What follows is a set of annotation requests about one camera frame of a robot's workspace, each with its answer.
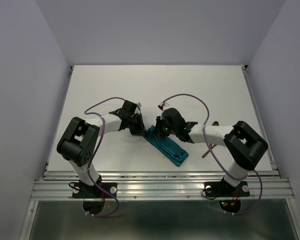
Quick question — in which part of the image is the teal cloth napkin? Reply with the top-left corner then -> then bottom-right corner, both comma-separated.
144,125 -> 189,167

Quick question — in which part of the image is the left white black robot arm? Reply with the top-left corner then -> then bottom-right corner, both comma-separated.
56,105 -> 146,197

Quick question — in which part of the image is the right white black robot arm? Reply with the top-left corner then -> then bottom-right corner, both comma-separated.
154,116 -> 269,195

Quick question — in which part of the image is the brown wooden fork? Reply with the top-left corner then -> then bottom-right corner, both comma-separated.
202,144 -> 217,158

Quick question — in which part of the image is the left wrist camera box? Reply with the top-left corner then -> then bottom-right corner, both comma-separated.
121,100 -> 141,115

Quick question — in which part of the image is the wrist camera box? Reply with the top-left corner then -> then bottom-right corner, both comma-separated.
162,107 -> 186,128
121,100 -> 141,115

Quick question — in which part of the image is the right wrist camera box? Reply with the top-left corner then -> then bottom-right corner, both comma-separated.
162,107 -> 186,128

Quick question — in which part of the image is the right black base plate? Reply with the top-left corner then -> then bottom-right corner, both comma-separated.
201,180 -> 250,199

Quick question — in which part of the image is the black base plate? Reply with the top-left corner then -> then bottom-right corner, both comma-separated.
201,180 -> 250,199
68,181 -> 118,199

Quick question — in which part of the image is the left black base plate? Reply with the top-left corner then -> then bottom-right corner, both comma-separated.
68,181 -> 118,199

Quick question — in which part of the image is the aluminium frame rail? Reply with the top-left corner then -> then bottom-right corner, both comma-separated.
30,170 -> 295,201

